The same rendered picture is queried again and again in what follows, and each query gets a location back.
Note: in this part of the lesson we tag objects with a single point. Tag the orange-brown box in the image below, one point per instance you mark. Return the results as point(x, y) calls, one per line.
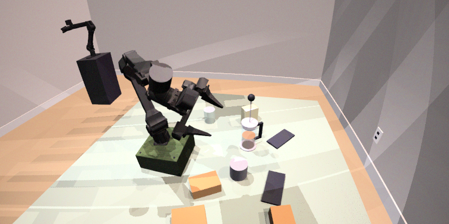
point(205, 184)
point(281, 215)
point(189, 215)

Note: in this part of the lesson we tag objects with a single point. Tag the glass french press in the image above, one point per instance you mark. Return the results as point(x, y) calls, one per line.
point(249, 129)

